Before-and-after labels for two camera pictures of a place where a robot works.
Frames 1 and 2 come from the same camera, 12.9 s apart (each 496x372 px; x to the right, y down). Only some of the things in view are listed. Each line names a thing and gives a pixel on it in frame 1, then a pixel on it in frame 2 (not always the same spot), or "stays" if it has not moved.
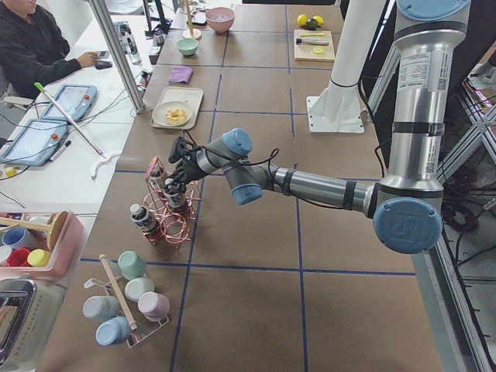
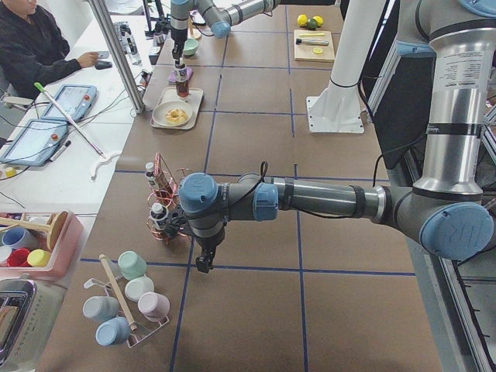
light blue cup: (114, 331) stays
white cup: (136, 287) stays
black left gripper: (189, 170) -> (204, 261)
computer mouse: (102, 64) stays
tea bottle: (140, 215) -> (158, 213)
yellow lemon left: (302, 19) stays
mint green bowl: (187, 46) stays
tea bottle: (177, 201) -> (182, 85)
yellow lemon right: (318, 19) stays
